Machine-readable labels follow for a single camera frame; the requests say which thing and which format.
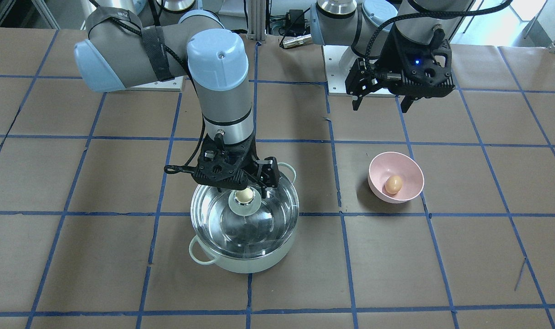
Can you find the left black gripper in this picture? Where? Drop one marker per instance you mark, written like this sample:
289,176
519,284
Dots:
389,58

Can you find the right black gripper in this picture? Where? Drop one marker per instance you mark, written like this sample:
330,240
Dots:
268,172

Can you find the glass pot lid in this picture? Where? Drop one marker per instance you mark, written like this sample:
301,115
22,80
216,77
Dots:
245,232

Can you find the brown egg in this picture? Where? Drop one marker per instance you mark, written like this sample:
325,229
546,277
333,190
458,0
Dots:
394,184

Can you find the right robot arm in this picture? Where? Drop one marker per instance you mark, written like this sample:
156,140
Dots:
120,53

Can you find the mint green electric pot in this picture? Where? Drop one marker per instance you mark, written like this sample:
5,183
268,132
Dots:
203,257

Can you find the pink bowl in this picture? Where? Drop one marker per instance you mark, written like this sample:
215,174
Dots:
387,164

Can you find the black power adapter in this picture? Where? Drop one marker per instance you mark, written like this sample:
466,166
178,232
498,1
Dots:
294,22

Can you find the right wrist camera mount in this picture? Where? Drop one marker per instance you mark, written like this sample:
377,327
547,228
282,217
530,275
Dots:
219,164

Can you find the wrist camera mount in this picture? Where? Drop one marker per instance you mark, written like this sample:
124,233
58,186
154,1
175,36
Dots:
424,69
219,164

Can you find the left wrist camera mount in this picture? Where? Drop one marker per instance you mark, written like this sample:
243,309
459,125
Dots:
424,69

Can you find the aluminium frame post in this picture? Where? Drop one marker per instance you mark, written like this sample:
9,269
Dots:
256,15

